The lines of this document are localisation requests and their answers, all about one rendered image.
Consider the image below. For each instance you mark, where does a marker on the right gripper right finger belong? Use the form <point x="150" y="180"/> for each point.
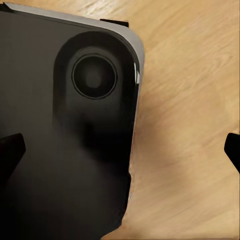
<point x="232" y="149"/>

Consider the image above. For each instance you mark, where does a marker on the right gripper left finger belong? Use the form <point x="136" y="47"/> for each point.
<point x="12" y="149"/>

